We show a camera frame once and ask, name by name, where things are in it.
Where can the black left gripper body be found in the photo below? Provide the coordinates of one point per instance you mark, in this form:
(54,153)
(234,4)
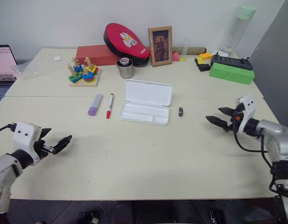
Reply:
(40,147)

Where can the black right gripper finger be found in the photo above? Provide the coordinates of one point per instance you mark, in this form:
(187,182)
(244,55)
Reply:
(216,121)
(226,110)

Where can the small lime green disc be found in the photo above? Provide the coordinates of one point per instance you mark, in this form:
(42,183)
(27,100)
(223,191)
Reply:
(183,59)

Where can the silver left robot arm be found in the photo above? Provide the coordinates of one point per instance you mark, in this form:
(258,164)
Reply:
(3,165)

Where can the white plastic case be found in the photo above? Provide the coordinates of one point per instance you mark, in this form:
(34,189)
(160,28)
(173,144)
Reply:
(146,102)

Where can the round item inside cup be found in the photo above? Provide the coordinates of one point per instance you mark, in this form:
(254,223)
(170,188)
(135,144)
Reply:
(124,61)

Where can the black remote controller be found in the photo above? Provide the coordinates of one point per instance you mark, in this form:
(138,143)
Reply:
(231,61)

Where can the grey partition panel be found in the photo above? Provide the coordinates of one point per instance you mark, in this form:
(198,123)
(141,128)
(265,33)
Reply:
(274,63)

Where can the green rectangular box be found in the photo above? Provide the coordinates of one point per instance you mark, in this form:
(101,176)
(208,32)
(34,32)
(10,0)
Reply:
(231,73)

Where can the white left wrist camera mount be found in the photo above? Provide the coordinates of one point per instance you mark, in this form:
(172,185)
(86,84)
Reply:
(23,135)

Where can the clear plastic tube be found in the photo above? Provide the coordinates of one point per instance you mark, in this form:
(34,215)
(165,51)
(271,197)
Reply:
(185,49)

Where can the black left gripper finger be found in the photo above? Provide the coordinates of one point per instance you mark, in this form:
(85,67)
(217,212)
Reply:
(46,133)
(62,144)

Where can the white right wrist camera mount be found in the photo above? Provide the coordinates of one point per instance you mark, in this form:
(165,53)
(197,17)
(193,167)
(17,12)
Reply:
(247,110)

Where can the wooden colourful stacking toy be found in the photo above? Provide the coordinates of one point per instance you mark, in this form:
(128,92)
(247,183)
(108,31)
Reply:
(84,74)

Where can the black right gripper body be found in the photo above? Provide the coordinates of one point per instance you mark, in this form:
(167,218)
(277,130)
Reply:
(234,121)

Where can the laptop with pink screen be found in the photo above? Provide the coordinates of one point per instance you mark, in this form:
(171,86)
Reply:
(2,63)

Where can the yellow black small device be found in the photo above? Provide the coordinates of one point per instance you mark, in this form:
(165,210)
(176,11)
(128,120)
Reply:
(201,64)

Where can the red rectangular box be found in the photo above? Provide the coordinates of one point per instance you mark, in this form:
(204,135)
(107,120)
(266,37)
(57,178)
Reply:
(94,54)

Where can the small pink dome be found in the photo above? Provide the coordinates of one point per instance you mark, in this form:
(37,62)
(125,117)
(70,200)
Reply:
(175,56)

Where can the wooden framed portrait picture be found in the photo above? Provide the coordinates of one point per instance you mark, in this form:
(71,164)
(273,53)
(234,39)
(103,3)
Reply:
(160,46)

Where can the clear bottle green cap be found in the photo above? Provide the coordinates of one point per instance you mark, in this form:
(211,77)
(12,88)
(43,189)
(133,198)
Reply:
(238,29)

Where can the clear plastic bag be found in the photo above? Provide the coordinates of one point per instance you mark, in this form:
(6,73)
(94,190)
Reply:
(33,67)

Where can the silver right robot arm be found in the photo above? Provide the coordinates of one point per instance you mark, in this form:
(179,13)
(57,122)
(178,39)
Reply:
(274,140)

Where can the yellow toy brick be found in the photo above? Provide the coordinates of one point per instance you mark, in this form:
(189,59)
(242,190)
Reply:
(205,56)

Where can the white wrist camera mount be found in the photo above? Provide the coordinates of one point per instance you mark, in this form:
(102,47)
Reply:
(23,135)
(247,110)

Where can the stainless steel cup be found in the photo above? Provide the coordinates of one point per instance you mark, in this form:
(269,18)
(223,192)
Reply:
(125,69)

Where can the red black oval pad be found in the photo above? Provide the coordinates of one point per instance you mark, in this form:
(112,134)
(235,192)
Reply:
(126,46)

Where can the small black binder clip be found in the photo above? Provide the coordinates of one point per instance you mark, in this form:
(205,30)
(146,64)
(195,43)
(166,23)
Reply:
(180,112)

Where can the red capped white marker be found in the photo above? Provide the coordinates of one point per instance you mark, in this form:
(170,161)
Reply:
(109,106)

